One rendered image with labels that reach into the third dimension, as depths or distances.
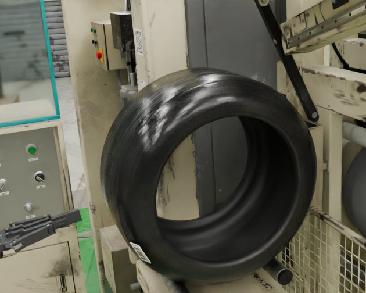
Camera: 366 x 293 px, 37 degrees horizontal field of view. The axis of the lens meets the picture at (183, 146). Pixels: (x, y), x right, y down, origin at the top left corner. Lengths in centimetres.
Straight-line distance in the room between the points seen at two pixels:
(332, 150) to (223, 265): 62
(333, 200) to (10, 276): 112
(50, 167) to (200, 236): 57
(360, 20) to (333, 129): 57
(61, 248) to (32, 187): 23
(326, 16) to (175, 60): 44
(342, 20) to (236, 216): 67
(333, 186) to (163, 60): 72
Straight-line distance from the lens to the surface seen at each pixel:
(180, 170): 168
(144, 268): 167
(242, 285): 168
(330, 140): 184
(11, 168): 189
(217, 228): 170
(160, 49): 159
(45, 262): 197
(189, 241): 166
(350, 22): 139
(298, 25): 158
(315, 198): 186
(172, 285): 148
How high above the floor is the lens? 169
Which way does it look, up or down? 17 degrees down
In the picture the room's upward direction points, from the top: 4 degrees counter-clockwise
